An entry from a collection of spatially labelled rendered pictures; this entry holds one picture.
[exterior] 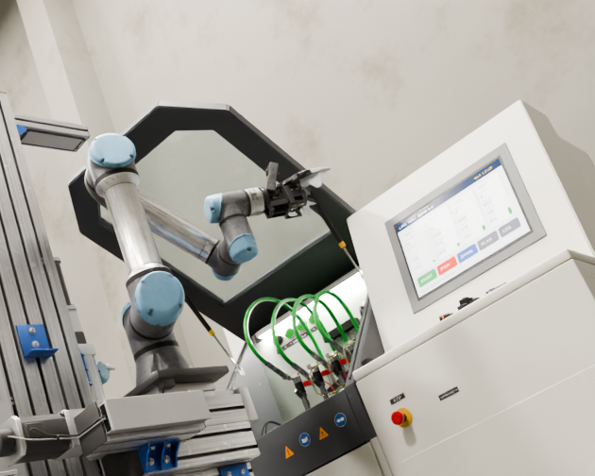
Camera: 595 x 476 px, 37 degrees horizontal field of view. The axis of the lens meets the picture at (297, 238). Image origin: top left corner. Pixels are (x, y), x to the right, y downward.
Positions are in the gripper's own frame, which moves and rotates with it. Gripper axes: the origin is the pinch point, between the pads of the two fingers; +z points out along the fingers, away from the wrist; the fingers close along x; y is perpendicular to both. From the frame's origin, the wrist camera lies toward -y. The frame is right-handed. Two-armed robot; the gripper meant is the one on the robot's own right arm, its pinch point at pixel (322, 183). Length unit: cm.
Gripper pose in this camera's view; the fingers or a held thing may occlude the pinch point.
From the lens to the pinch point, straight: 249.1
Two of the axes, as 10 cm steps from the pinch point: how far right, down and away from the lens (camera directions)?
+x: 2.4, -6.0, -7.6
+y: 3.9, 7.8, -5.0
